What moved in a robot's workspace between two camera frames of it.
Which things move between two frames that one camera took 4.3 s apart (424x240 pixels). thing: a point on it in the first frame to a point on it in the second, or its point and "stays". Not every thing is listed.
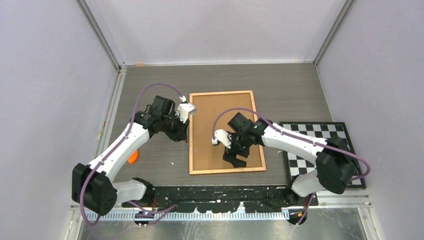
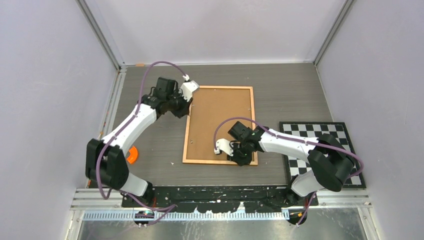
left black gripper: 180,134 to 185,108
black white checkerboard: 296,164 stays
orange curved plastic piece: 133,157 stays
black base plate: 225,198 stays
